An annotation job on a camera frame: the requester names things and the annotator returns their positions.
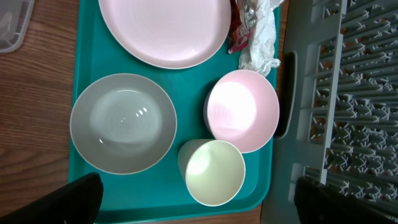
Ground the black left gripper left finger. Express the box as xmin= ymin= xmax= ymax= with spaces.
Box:
xmin=1 ymin=172 xmax=103 ymax=224

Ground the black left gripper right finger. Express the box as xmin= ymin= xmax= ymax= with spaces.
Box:
xmin=294 ymin=176 xmax=395 ymax=224

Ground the large pink plate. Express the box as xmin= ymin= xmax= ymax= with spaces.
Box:
xmin=98 ymin=0 xmax=231 ymax=69

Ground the teal plastic tray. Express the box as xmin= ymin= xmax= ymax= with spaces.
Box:
xmin=73 ymin=1 xmax=272 ymax=223

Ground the grey bowl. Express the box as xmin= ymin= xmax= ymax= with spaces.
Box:
xmin=70 ymin=73 xmax=177 ymax=175

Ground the grey dish rack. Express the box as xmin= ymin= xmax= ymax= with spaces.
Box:
xmin=261 ymin=0 xmax=397 ymax=223

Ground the pale green cup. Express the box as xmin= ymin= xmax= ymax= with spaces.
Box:
xmin=177 ymin=139 xmax=246 ymax=207

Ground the pink bowl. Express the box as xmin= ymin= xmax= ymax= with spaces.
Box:
xmin=203 ymin=70 xmax=280 ymax=154

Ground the crumpled white napkin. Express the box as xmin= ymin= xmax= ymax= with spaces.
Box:
xmin=239 ymin=0 xmax=284 ymax=77

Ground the clear plastic bin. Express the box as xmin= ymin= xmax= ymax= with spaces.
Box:
xmin=0 ymin=0 xmax=35 ymax=54

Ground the red foil wrapper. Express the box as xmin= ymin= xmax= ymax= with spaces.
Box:
xmin=227 ymin=0 xmax=257 ymax=54

